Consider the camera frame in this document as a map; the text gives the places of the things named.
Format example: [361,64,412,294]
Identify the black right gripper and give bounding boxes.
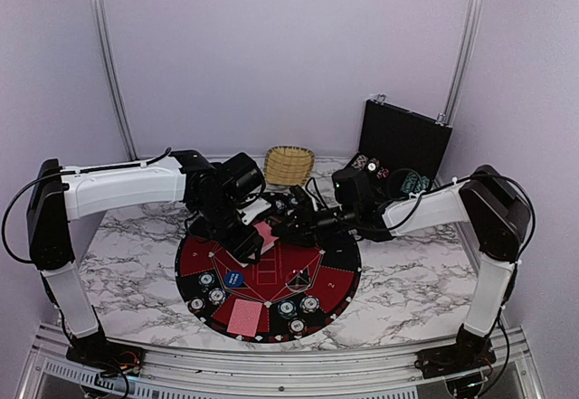
[271,203,357,249]

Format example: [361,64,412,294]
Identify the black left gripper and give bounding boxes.
[195,195,264,264]

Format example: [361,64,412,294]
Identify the red playing card deck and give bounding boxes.
[239,222,278,268]

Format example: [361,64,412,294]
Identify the blue small blind button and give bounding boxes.
[223,271,244,289]

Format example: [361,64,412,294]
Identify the green blue chip stack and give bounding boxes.
[277,300,298,319]
[198,271,215,292]

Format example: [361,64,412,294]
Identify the clear round dealer button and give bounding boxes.
[285,268,311,292]

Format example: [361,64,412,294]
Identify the red black chip stack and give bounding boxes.
[187,297,205,314]
[288,318,308,336]

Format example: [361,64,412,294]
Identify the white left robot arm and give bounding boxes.
[27,149,270,367]

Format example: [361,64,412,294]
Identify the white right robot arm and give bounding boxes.
[272,165,536,370]

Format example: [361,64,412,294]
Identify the woven bamboo tray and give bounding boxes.
[264,146,315,186]

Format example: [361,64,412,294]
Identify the round red black poker mat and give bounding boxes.
[173,193,362,343]

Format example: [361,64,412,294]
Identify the blue white chips in case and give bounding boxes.
[351,154,368,170]

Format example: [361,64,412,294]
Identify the red dice in case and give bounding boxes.
[375,167,390,179]

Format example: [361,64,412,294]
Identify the green chips in case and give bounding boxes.
[400,171,432,195]

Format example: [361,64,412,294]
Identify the black poker chip case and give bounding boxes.
[348,100,452,199]

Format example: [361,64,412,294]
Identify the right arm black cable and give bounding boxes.
[305,167,435,237]

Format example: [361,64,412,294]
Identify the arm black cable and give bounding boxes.
[305,167,435,237]
[2,147,172,264]

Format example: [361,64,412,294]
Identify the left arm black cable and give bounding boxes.
[2,147,172,264]

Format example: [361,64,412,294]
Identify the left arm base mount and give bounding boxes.
[66,343,145,396]

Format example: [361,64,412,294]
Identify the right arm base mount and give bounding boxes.
[414,345,497,398]

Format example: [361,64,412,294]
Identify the left aluminium frame post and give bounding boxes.
[90,0,138,160]

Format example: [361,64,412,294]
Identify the aluminium frame post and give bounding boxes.
[441,0,484,126]
[90,0,138,160]

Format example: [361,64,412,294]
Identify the aluminium front rail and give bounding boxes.
[17,333,544,399]

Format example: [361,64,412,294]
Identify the right aluminium frame post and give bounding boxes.
[441,0,484,126]

